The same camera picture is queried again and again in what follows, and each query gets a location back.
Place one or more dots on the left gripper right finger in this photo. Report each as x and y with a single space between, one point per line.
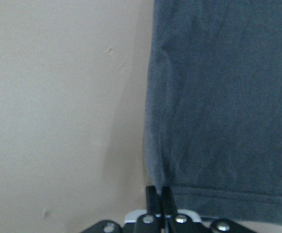
168 203

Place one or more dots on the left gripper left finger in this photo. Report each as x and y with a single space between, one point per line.
153 203

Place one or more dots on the black graphic t-shirt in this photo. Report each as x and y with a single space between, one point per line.
213 125

